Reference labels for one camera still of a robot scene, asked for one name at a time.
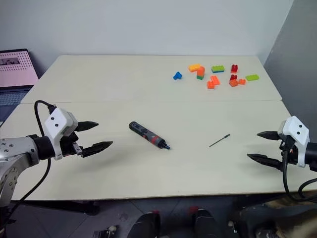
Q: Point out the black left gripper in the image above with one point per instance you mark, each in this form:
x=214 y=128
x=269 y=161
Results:
x=68 y=146

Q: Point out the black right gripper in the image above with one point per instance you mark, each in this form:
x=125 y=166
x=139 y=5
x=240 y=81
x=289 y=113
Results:
x=290 y=151

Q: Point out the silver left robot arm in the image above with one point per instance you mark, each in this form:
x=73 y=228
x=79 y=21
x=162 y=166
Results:
x=15 y=148

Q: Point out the thin metal screwdriver bit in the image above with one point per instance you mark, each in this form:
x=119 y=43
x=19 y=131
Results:
x=219 y=140

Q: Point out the grey electric screwdriver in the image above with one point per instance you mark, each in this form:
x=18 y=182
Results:
x=148 y=135

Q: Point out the small orange toy brick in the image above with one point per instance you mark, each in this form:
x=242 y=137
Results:
x=241 y=81

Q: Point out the flat green toy brick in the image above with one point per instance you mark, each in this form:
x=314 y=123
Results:
x=252 y=77

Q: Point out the orange square toy brick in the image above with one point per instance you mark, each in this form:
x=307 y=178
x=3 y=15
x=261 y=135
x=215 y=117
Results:
x=233 y=83

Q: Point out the large dark rounded shape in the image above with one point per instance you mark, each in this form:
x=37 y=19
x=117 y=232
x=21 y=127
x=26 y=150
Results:
x=272 y=220

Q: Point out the small red toy brick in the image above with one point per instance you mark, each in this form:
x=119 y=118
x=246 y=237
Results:
x=233 y=77

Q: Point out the orange stepped toy brick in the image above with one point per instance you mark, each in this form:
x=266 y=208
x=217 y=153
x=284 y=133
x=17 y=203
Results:
x=213 y=83

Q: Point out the tall red toy brick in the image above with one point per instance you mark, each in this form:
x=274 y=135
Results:
x=234 y=68

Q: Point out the green blue toy brick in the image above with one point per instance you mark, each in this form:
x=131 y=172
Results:
x=218 y=69

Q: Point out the dark rounded shape red tab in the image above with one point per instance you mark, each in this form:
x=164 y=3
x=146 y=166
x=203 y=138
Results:
x=205 y=223

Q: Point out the orange green brick tower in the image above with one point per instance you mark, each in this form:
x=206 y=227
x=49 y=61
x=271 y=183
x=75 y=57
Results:
x=200 y=73

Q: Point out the open laptop pink screen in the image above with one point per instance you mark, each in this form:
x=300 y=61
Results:
x=15 y=72

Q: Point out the orange yellow toy brick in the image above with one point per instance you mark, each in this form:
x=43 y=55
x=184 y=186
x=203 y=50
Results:
x=194 y=67

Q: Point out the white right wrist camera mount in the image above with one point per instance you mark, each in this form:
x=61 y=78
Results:
x=296 y=130

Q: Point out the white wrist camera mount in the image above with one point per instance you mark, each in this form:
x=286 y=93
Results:
x=296 y=130
x=55 y=124

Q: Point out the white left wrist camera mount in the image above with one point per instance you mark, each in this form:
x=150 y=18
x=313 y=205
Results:
x=55 y=124

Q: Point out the black table frame bar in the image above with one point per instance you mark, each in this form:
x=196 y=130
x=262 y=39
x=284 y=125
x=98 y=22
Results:
x=62 y=207

